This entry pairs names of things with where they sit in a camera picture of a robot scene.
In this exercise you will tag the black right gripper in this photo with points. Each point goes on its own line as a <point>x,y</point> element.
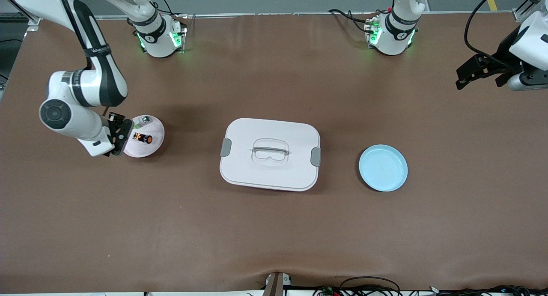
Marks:
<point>138,137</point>

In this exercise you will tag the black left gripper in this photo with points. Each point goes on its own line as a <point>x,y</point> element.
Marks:
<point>501,55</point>

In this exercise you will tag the small orange black battery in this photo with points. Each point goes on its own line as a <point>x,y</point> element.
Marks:
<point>143,138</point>

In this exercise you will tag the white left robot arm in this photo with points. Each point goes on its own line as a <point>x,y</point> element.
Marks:
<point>396,39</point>

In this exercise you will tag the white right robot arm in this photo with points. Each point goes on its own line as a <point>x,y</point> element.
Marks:
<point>92,124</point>

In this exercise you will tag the pink round plate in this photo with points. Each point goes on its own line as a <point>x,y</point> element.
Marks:
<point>150,149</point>

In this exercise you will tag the white lidded storage box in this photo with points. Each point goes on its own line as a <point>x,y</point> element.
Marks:
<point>244,167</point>

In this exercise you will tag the light blue round plate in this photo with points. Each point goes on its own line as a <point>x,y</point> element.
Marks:
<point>383,169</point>

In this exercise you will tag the brown table mat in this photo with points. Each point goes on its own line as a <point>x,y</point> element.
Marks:
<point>274,236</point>

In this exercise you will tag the green push-button switch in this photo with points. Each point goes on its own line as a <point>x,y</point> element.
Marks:
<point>138,125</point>

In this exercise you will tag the aluminium frame post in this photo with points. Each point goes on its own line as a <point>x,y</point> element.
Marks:
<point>35,22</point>
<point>520,14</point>

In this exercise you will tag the brown camera mount post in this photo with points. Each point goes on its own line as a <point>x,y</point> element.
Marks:
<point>276,284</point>

